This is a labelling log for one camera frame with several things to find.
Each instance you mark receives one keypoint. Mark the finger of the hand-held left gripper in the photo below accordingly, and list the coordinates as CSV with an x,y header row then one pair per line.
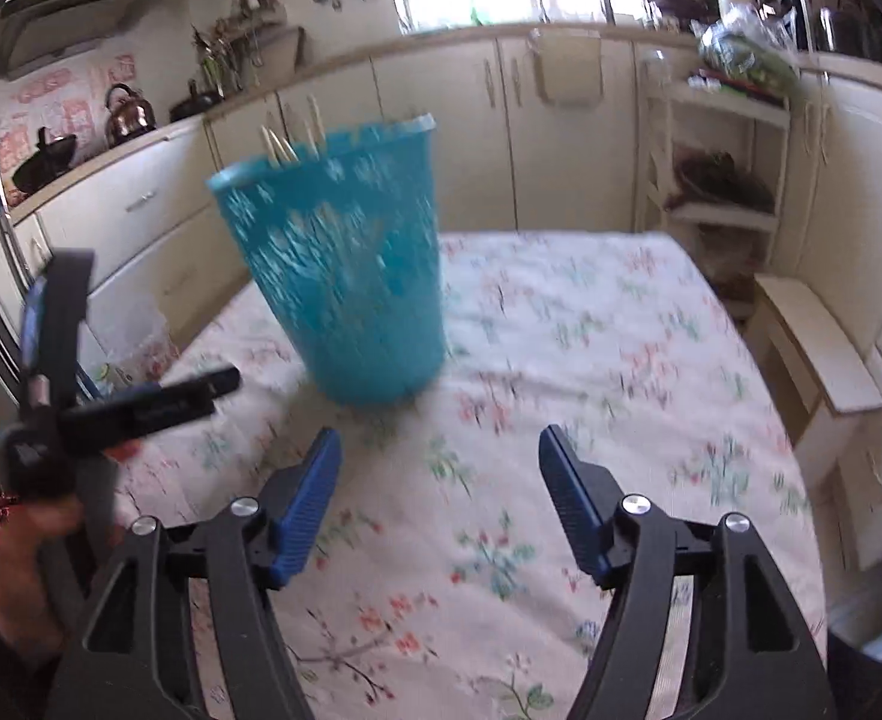
x,y
148,409
58,330

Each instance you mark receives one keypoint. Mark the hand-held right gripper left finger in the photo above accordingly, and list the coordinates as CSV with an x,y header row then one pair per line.
x,y
306,510

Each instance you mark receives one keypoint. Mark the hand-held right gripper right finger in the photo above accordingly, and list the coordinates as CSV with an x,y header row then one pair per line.
x,y
572,499

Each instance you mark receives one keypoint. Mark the teal perforated plastic basket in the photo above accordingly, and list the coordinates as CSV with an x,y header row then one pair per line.
x,y
343,277

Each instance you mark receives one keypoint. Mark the long pale wooden chopstick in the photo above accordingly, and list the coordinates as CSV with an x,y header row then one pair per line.
x,y
314,124

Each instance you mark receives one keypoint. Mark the person's left hand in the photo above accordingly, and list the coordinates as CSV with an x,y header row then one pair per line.
x,y
21,570

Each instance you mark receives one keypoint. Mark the floral trash bin with bag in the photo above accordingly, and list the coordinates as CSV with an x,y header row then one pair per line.
x,y
152,345

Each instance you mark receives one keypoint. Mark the floral tablecloth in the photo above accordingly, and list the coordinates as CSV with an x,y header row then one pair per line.
x,y
561,390

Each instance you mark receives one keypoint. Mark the black wok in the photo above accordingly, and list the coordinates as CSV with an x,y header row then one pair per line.
x,y
43,161

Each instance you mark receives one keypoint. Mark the copper kettle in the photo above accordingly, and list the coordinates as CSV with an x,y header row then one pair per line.
x,y
130,120

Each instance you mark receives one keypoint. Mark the black frying pan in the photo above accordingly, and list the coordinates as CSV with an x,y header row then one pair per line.
x,y
193,105

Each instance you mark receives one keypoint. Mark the white wooden stool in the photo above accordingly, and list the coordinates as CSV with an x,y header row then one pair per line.
x,y
816,367

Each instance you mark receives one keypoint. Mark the steel range hood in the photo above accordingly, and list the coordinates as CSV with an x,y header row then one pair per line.
x,y
58,22

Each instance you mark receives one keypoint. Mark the white shelf trolley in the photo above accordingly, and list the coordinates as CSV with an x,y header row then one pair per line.
x,y
655,165

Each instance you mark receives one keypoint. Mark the pale cutting board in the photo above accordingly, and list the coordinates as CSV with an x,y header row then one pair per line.
x,y
282,60

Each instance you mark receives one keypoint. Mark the cream kitchen base cabinets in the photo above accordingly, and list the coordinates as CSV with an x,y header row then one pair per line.
x,y
471,150

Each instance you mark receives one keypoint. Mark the white door-mounted holder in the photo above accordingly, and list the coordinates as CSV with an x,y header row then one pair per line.
x,y
568,71

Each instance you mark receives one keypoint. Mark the plastic bag of greens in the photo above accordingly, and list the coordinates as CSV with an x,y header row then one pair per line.
x,y
745,56

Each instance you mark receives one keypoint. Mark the sink faucet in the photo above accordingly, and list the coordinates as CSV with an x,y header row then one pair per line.
x,y
604,0

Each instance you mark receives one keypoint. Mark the steel cooking pot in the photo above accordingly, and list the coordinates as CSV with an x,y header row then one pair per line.
x,y
846,34

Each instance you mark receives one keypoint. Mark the wall utensil rack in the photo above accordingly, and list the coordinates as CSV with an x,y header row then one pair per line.
x,y
223,52

